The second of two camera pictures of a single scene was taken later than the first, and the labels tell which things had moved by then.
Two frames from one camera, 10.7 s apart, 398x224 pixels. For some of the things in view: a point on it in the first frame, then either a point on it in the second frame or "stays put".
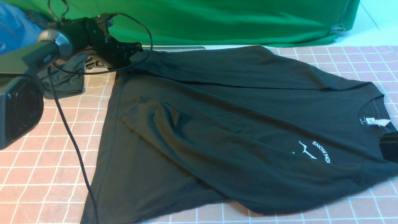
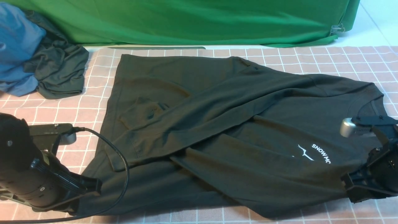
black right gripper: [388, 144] to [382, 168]
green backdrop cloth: [164, 23] stays put
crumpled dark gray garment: [69, 77] stays put
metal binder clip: [335, 28] stays put
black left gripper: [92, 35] to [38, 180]
